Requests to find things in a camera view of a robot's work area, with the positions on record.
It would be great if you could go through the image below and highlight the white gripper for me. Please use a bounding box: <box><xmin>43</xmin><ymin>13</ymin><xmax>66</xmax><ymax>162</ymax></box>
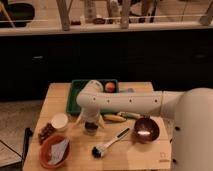
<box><xmin>75</xmin><ymin>112</ymin><xmax>104</xmax><ymax>128</ymax></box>

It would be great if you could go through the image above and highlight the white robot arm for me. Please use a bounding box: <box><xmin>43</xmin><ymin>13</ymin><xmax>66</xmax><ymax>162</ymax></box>
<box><xmin>76</xmin><ymin>80</ymin><xmax>213</xmax><ymax>171</ymax></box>

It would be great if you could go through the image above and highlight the green plastic tray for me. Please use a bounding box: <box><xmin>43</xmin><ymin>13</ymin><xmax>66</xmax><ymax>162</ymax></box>
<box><xmin>66</xmin><ymin>79</ymin><xmax>119</xmax><ymax>116</ymax></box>

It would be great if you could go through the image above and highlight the white paper cup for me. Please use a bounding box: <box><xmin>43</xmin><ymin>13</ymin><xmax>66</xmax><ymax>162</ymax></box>
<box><xmin>51</xmin><ymin>113</ymin><xmax>68</xmax><ymax>131</ymax></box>

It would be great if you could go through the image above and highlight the orange ball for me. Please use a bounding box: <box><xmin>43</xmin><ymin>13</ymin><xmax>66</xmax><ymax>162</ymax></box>
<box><xmin>105</xmin><ymin>82</ymin><xmax>115</xmax><ymax>93</ymax></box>

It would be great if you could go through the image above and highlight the green vegetable toy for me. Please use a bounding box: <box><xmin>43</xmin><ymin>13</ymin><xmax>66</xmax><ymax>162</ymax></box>
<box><xmin>117</xmin><ymin>112</ymin><xmax>141</xmax><ymax>120</ymax></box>

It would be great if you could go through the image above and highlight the dish brush with black head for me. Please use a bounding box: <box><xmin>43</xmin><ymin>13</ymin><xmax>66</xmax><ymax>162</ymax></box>
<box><xmin>92</xmin><ymin>128</ymin><xmax>130</xmax><ymax>158</ymax></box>

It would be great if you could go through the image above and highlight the dark brown grape bunch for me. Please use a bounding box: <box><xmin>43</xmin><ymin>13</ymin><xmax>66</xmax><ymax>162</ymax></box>
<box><xmin>38</xmin><ymin>123</ymin><xmax>55</xmax><ymax>144</ymax></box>

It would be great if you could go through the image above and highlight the crumpled white paper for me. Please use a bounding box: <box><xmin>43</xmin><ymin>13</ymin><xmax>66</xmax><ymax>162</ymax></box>
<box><xmin>48</xmin><ymin>139</ymin><xmax>69</xmax><ymax>165</ymax></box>

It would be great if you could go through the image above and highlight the orange bowl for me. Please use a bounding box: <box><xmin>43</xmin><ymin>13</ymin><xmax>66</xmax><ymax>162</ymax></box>
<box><xmin>39</xmin><ymin>134</ymin><xmax>71</xmax><ymax>170</ymax></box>

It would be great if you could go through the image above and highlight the dark red bowl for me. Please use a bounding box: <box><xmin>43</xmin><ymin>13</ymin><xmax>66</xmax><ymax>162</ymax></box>
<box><xmin>133</xmin><ymin>118</ymin><xmax>160</xmax><ymax>143</ymax></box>

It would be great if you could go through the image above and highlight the black office chair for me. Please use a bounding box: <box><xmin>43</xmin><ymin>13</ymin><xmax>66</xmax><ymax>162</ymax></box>
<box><xmin>0</xmin><ymin>1</ymin><xmax>35</xmax><ymax>28</ymax></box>

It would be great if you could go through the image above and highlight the black handle beside table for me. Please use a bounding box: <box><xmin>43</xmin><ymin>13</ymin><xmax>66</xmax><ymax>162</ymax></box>
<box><xmin>22</xmin><ymin>127</ymin><xmax>33</xmax><ymax>158</ymax></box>

